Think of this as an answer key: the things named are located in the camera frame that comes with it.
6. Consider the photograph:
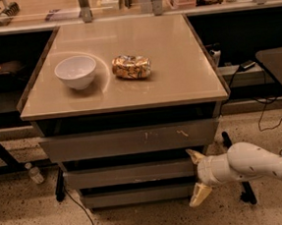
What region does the black table leg base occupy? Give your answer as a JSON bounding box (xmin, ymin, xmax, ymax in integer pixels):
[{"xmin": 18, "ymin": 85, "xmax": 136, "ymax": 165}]
[{"xmin": 222, "ymin": 132, "xmax": 257, "ymax": 204}]

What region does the black floor cable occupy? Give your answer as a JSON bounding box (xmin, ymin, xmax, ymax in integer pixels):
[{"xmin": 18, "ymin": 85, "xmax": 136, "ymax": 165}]
[{"xmin": 64, "ymin": 185, "xmax": 96, "ymax": 225}]

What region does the grey bottom drawer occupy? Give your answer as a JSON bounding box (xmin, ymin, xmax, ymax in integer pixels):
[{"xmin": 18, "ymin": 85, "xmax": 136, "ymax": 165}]
[{"xmin": 81, "ymin": 183, "xmax": 194, "ymax": 209}]

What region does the white ceramic bowl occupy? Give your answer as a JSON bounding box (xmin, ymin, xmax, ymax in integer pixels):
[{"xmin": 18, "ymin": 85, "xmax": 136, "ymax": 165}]
[{"xmin": 54, "ymin": 55, "xmax": 96, "ymax": 89}]

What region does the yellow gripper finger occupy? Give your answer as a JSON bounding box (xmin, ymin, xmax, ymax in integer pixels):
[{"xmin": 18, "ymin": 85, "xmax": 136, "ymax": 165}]
[
  {"xmin": 190, "ymin": 183, "xmax": 212, "ymax": 207},
  {"xmin": 186, "ymin": 148, "xmax": 205, "ymax": 165}
]

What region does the grey top drawer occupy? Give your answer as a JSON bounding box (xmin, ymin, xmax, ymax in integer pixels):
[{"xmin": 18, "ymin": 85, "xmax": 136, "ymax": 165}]
[{"xmin": 39, "ymin": 118, "xmax": 219, "ymax": 162}]

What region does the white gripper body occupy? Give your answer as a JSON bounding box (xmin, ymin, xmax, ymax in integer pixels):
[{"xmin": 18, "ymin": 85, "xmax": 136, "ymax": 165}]
[{"xmin": 196, "ymin": 154, "xmax": 239, "ymax": 187}]

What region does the clear plastic water bottle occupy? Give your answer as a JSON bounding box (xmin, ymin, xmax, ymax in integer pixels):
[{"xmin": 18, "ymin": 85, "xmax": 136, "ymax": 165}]
[{"xmin": 25, "ymin": 163, "xmax": 44, "ymax": 185}]

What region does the grey drawer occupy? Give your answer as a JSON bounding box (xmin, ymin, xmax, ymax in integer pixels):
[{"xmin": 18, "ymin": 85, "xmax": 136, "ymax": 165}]
[
  {"xmin": 39, "ymin": 118, "xmax": 219, "ymax": 162},
  {"xmin": 64, "ymin": 158, "xmax": 197, "ymax": 189},
  {"xmin": 81, "ymin": 183, "xmax": 194, "ymax": 209}
]

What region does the grey drawer cabinet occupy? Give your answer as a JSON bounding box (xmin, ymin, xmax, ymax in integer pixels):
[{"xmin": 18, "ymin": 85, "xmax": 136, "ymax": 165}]
[{"xmin": 18, "ymin": 15, "xmax": 229, "ymax": 198}]

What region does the crushed gold drink can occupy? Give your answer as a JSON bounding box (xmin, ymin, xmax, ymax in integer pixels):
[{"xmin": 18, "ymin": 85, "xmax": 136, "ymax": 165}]
[{"xmin": 112, "ymin": 55, "xmax": 151, "ymax": 80}]

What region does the black smartphone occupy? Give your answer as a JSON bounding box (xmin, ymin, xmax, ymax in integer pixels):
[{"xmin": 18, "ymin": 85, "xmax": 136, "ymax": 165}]
[{"xmin": 239, "ymin": 60, "xmax": 255, "ymax": 71}]

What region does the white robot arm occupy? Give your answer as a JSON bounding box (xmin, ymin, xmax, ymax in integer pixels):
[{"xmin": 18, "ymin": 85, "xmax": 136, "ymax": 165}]
[{"xmin": 186, "ymin": 142, "xmax": 282, "ymax": 207}]

